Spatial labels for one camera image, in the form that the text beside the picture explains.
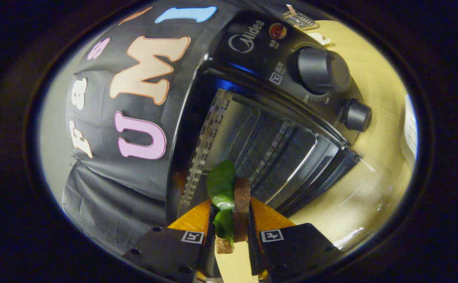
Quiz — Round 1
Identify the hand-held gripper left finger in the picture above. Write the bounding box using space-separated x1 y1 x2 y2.
122 199 218 283

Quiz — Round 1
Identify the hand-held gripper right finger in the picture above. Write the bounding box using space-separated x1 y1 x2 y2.
247 197 344 283

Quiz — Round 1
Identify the lettuce sandwich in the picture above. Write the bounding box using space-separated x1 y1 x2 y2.
207 160 252 254

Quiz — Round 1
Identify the black toaster oven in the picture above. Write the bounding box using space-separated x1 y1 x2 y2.
166 10 373 238

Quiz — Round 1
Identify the black backdrop cloth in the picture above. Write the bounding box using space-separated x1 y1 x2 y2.
62 0 229 256

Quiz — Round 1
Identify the white slotted plastic tray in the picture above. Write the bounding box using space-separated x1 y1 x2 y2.
400 94 419 170

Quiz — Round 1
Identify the clear glass container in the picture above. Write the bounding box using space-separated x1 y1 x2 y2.
282 4 318 30

